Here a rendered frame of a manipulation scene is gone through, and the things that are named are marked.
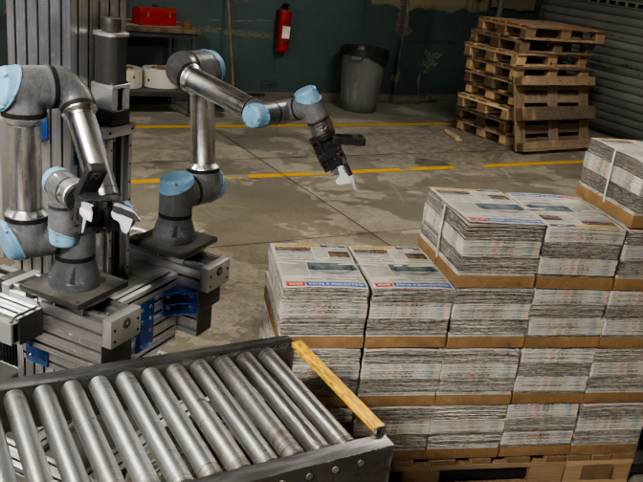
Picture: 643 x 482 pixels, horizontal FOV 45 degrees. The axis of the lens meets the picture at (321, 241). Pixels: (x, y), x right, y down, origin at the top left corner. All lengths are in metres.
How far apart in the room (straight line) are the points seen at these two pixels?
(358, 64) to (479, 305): 6.97
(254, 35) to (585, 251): 7.11
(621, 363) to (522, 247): 0.65
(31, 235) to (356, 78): 7.50
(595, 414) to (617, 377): 0.17
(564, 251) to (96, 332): 1.53
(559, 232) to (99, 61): 1.56
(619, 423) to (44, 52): 2.41
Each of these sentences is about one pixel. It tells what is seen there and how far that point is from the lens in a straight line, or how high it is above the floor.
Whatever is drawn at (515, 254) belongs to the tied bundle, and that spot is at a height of 0.95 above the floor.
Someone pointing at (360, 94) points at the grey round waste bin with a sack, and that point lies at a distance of 9.51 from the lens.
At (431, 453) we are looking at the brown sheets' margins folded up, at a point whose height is 0.17.
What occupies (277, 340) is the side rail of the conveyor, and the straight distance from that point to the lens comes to 2.18.
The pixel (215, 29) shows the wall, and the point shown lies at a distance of 9.23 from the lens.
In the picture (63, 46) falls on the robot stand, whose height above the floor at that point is 1.48.
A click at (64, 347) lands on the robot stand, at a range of 2.47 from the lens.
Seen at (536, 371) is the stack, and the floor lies 0.51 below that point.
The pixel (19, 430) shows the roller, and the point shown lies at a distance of 1.83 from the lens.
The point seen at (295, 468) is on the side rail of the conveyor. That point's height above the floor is 0.80.
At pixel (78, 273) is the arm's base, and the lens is 2.36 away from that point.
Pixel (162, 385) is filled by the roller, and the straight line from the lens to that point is 1.95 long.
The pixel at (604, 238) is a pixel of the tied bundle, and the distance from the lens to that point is 2.78.
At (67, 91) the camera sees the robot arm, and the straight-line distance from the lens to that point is 2.19.
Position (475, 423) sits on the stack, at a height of 0.30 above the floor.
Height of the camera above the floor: 1.84
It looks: 21 degrees down
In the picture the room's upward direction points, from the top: 7 degrees clockwise
